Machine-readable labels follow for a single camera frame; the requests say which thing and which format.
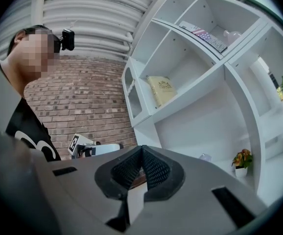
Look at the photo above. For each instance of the white shelf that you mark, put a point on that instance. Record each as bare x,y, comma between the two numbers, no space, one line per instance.
193,87

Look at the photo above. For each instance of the small clear glass vase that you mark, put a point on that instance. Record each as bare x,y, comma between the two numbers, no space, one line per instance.
205,157

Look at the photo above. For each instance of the flag print book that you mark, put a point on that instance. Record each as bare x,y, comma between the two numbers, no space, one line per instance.
206,37

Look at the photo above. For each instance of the person's black printed shirt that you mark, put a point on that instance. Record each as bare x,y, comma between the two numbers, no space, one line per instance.
31,133

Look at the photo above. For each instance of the orange flowers in white pot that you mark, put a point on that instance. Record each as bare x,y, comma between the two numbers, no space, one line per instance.
242,159

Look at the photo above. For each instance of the black head-mounted camera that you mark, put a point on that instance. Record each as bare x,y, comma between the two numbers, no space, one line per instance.
68,39

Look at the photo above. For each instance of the person's head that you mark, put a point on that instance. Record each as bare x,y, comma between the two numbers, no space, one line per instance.
31,55

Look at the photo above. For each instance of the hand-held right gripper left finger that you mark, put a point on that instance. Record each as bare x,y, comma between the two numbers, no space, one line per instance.
124,172

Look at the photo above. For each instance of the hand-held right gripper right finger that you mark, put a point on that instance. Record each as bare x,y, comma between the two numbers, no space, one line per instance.
158,172

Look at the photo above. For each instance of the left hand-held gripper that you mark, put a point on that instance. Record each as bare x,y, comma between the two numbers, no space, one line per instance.
102,149

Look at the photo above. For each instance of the yellow book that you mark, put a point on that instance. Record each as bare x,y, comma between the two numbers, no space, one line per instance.
162,92

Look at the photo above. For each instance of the pink glass vase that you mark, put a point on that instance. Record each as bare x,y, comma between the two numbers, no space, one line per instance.
232,36

